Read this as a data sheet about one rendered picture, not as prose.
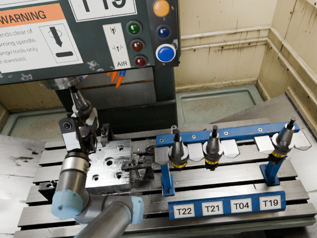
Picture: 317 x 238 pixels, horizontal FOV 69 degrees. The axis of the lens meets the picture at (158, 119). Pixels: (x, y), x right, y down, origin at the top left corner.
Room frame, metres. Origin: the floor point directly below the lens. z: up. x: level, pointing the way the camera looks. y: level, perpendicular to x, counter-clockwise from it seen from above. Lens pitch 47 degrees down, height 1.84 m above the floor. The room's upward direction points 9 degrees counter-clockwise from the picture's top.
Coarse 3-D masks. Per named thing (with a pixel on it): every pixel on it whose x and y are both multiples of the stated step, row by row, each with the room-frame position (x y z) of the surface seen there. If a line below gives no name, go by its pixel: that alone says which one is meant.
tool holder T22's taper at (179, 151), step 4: (180, 136) 0.43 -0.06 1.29; (180, 140) 0.42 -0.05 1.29; (176, 144) 0.41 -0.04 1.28; (180, 144) 0.41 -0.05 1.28; (172, 148) 0.42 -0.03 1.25; (176, 148) 0.41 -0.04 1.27; (180, 148) 0.41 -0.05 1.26; (184, 148) 0.42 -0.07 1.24; (172, 152) 0.42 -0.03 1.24; (176, 152) 0.41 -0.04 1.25; (180, 152) 0.40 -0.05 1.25; (184, 152) 0.41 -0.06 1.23; (176, 156) 0.40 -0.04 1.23; (180, 156) 0.40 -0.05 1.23
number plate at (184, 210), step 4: (184, 204) 0.36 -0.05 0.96; (188, 204) 0.36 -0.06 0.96; (192, 204) 0.36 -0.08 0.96; (176, 208) 0.35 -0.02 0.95; (180, 208) 0.35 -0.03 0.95; (184, 208) 0.35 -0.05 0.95; (188, 208) 0.35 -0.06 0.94; (192, 208) 0.35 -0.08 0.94; (176, 212) 0.34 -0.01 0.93; (180, 212) 0.34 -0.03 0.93; (184, 212) 0.34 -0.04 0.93; (188, 212) 0.34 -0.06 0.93; (192, 212) 0.34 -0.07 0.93; (176, 216) 0.33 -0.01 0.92; (180, 216) 0.33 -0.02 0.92; (184, 216) 0.33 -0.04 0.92; (188, 216) 0.33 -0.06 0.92; (192, 216) 0.33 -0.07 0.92
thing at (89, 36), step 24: (144, 0) 0.37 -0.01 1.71; (72, 24) 0.38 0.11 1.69; (96, 24) 0.38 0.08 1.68; (144, 24) 0.37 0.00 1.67; (96, 48) 0.38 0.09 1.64; (0, 72) 0.39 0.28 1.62; (24, 72) 0.39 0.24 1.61; (48, 72) 0.39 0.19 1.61; (72, 72) 0.38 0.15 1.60; (96, 72) 0.38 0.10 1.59
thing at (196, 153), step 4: (188, 144) 0.45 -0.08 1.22; (192, 144) 0.45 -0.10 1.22; (196, 144) 0.45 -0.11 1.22; (200, 144) 0.44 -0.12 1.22; (188, 148) 0.44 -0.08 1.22; (192, 148) 0.43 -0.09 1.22; (196, 148) 0.43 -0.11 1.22; (200, 148) 0.43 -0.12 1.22; (192, 152) 0.42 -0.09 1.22; (196, 152) 0.42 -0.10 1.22; (200, 152) 0.41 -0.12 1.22; (188, 156) 0.41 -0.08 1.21; (192, 156) 0.40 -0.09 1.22; (196, 156) 0.40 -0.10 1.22; (200, 156) 0.40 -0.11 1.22; (204, 156) 0.40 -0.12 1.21; (192, 160) 0.39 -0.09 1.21; (196, 160) 0.39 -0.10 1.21; (200, 160) 0.39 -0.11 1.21
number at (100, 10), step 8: (96, 0) 0.38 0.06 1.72; (104, 0) 0.38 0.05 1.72; (112, 0) 0.37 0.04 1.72; (120, 0) 0.37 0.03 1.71; (128, 0) 0.37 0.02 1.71; (96, 8) 0.38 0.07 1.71; (104, 8) 0.38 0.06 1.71; (112, 8) 0.37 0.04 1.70; (120, 8) 0.37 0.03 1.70; (128, 8) 0.37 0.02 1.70
